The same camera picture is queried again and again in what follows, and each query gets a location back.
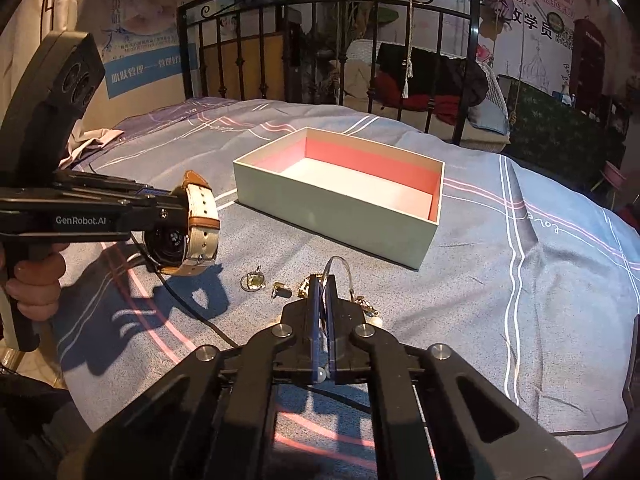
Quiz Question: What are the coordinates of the beige leather strap watch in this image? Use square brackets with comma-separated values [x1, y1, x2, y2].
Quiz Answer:
[143, 170, 221, 276]

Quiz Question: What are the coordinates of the gold chain jewelry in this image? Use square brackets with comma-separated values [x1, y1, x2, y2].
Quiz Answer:
[297, 276, 378, 318]

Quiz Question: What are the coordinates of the person's left hand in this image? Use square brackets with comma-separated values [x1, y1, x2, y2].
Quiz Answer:
[2, 244, 68, 322]

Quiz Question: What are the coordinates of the blue face poster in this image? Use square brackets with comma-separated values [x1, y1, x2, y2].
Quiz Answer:
[101, 0, 181, 99]

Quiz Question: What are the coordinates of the black smartphone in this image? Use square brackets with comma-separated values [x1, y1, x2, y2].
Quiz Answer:
[622, 314, 640, 414]

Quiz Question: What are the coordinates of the pale green open box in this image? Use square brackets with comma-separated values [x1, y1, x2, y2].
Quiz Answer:
[233, 128, 445, 269]

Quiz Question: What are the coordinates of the pink stool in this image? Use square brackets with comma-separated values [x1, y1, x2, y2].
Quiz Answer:
[589, 160, 626, 210]

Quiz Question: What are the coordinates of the green patterned counter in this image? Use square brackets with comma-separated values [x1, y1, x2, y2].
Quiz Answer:
[499, 76, 626, 192]

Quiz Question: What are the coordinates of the white hanging swing chair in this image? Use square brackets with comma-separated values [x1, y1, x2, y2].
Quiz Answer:
[344, 39, 510, 153]

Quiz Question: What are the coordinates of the red telephone booth cabinet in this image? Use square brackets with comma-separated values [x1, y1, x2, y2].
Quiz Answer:
[570, 18, 605, 113]

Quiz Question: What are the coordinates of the black cable on bed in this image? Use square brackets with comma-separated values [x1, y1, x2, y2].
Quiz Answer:
[127, 231, 632, 438]

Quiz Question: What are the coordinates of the black iron bed frame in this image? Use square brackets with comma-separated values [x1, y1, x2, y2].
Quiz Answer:
[177, 0, 480, 145]

